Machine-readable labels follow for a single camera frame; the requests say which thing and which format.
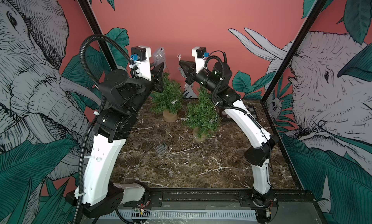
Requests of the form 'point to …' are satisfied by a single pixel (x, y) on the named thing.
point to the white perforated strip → (173, 214)
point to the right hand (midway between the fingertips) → (178, 60)
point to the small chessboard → (250, 109)
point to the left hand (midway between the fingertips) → (159, 61)
